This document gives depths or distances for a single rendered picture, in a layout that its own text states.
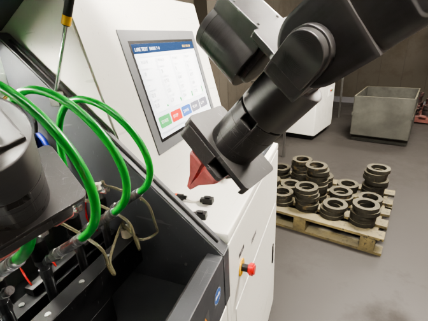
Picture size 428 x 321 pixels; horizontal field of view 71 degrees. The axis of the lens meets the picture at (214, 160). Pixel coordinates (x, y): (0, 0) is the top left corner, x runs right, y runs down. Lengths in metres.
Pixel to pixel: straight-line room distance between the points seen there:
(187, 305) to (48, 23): 0.67
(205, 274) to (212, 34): 0.51
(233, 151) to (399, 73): 6.82
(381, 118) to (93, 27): 4.04
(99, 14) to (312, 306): 1.72
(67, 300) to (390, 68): 6.87
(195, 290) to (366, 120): 4.08
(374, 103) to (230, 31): 4.22
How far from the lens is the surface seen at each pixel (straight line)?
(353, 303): 2.02
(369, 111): 4.50
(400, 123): 4.49
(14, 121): 0.22
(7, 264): 0.45
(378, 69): 7.13
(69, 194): 0.31
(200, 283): 0.66
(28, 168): 0.22
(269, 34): 0.28
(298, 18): 0.23
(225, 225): 0.76
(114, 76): 0.81
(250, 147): 0.31
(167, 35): 1.09
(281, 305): 1.92
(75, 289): 0.68
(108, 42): 0.83
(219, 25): 0.30
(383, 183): 2.74
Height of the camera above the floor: 1.41
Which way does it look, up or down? 22 degrees down
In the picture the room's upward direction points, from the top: 3 degrees counter-clockwise
